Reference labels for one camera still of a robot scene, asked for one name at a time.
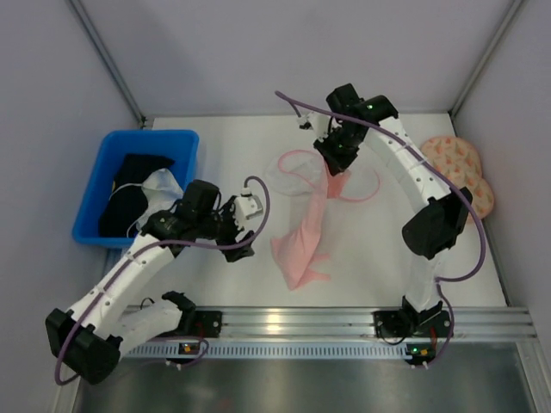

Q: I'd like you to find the white mesh laundry bag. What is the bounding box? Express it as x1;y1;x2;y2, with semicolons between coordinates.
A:
264;150;381;203

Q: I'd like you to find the pink bra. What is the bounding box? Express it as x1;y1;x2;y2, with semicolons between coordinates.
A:
270;170;350;291

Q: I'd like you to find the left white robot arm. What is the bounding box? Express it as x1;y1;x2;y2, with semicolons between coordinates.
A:
46;180;271;386

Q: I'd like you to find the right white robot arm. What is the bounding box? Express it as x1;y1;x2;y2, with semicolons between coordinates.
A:
313;83;472;345

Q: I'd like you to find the floral padded laundry case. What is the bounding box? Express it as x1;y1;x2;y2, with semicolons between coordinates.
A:
421;136;495;219

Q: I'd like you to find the blue plastic bin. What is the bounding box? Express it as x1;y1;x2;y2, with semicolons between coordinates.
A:
72;130;199;249

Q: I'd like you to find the dark navy garment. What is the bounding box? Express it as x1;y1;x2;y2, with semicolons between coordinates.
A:
98;154;174;237

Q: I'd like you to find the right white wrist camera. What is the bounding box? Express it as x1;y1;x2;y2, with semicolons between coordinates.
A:
297;112;332;141

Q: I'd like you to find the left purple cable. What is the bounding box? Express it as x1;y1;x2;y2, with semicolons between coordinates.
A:
53;175;271;385

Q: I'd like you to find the purple cable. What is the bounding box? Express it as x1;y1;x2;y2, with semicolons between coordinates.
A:
53;175;271;385
274;89;486;367

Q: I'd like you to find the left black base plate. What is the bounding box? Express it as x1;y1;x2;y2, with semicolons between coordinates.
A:
176;311;223;338

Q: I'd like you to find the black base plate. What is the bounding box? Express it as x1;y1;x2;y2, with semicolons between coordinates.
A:
373;309;451;340
176;311;223;338

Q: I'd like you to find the slotted cable duct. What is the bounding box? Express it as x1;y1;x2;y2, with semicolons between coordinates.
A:
126;342;412;360

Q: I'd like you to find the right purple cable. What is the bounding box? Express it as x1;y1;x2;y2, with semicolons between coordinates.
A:
274;89;486;367

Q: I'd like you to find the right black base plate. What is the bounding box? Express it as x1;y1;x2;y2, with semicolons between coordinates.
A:
373;309;451;340

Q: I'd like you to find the aluminium mounting rail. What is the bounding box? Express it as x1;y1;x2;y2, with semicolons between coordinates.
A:
124;305;537;341

